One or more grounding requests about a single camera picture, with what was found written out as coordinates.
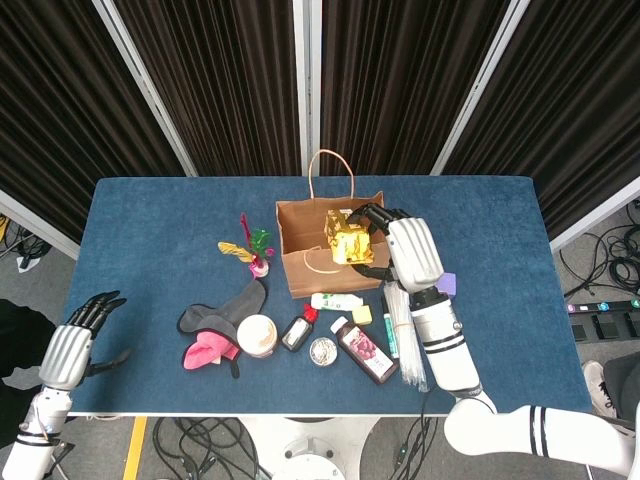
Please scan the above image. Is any clear jar of rubber bands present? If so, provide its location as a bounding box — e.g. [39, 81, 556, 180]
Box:
[236, 314, 280, 360]

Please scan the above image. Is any brown paper shopping bag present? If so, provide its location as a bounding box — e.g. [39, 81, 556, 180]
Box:
[275, 148, 396, 300]

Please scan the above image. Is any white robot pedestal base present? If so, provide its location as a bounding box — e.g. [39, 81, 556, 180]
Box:
[234, 415, 379, 480]

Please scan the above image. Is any pink and grey cloth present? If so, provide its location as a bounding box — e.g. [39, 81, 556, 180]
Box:
[176, 278, 269, 380]

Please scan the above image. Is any bundle of transparent straws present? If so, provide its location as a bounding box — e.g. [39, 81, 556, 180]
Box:
[382, 280, 430, 394]

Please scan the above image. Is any white and green tube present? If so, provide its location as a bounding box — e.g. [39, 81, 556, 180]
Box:
[310, 292, 363, 311]

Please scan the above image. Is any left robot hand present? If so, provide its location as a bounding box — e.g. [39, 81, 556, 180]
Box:
[38, 289, 132, 391]

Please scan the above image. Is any white sneaker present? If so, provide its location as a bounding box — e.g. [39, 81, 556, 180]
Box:
[582, 359, 609, 416]

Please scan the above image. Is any white partition frame post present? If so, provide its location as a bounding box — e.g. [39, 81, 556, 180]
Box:
[430, 0, 536, 176]
[292, 0, 324, 176]
[0, 188, 81, 260]
[92, 0, 199, 177]
[549, 188, 640, 254]

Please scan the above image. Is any blue fabric covered table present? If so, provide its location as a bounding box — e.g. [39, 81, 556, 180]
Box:
[63, 174, 594, 419]

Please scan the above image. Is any black ink bottle red cap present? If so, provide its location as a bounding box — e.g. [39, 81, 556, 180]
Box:
[280, 304, 320, 351]

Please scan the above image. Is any dark trouser leg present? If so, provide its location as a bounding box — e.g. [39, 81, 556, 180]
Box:
[602, 357, 640, 426]

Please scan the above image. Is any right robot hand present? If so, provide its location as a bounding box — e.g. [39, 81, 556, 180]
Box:
[344, 202, 446, 296]

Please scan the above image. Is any black pleated curtain panel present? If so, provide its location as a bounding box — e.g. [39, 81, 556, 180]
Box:
[319, 0, 511, 176]
[442, 0, 640, 241]
[0, 0, 187, 246]
[114, 0, 304, 176]

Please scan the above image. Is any gold foil package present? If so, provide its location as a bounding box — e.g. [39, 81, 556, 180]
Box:
[324, 208, 375, 265]

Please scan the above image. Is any black floor cable tangle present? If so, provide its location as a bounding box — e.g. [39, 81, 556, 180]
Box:
[389, 417, 441, 480]
[0, 214, 51, 274]
[152, 417, 274, 480]
[558, 198, 640, 297]

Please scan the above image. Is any dark juice bottle grape label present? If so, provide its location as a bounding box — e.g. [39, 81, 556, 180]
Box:
[329, 316, 400, 386]

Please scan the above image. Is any green marker pen black cap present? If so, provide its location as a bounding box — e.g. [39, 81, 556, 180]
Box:
[381, 295, 401, 360]

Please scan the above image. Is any black foot pedal unit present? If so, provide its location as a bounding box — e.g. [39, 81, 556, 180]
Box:
[567, 298, 640, 344]

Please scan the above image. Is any colourful feather shuttlecock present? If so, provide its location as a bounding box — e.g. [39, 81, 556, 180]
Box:
[217, 213, 276, 280]

